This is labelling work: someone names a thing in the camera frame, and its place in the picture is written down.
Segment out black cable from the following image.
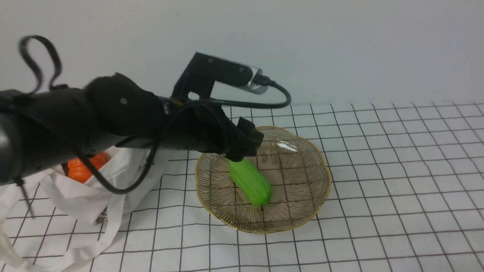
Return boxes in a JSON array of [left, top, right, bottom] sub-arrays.
[[74, 81, 292, 195]]

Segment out green loofah vegetable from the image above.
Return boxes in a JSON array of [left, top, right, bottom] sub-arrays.
[[228, 158, 273, 207]]

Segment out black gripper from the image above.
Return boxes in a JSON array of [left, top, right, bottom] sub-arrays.
[[156, 99, 264, 162]]

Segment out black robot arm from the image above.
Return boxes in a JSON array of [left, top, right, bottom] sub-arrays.
[[1, 73, 264, 185]]

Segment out white cloth tote bag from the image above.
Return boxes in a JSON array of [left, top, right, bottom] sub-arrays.
[[0, 147, 169, 272]]

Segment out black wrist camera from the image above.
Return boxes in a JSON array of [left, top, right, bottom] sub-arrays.
[[171, 52, 268, 99]]

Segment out glass plate with gold rim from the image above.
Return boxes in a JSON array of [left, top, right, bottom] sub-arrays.
[[195, 126, 332, 234]]

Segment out white grid tablecloth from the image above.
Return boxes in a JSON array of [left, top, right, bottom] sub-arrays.
[[0, 102, 484, 272]]

